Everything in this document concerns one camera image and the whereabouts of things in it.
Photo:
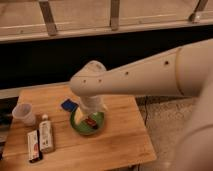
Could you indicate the yellow sponge gripper finger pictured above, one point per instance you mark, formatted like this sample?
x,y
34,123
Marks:
x,y
79,116

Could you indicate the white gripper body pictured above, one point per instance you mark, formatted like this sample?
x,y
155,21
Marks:
x,y
91,104

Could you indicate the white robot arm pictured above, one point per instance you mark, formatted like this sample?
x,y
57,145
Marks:
x,y
183,71

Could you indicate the brown red food piece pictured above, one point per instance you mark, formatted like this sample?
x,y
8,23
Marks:
x,y
91,123

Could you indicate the blue sponge block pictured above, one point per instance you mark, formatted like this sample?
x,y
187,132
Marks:
x,y
69,105

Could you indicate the green round plate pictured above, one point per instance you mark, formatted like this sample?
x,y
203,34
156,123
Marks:
x,y
83,128

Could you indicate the wooden table board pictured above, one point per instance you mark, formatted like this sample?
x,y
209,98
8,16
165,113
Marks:
x,y
123,140

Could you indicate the small white bottle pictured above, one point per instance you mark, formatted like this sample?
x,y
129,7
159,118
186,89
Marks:
x,y
46,136

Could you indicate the translucent plastic cup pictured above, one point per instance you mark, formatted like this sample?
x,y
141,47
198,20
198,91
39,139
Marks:
x,y
24,113

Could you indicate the metal railing post middle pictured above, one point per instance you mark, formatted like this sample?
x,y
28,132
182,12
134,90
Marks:
x,y
114,14

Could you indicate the metal railing post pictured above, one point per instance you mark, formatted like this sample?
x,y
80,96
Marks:
x,y
48,17
197,13
114,14

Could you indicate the metal railing post left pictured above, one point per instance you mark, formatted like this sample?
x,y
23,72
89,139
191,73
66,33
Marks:
x,y
48,17

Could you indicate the metal railing post right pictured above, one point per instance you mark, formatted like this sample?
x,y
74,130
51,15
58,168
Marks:
x,y
197,13

